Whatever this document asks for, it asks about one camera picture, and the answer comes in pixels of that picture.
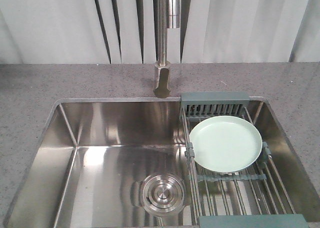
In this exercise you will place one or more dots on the light green round plate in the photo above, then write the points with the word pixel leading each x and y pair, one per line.
pixel 225 144

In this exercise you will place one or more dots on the grey sink drying rack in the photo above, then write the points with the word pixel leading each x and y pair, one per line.
pixel 274 191

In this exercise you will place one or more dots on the stainless steel sink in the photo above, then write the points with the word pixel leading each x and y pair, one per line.
pixel 93 156

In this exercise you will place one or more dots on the round steel sink drain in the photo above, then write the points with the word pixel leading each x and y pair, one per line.
pixel 163 194

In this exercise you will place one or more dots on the chrome kitchen faucet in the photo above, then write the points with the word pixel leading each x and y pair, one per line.
pixel 167 16

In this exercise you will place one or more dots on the white pleated curtain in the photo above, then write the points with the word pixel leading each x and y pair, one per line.
pixel 124 31

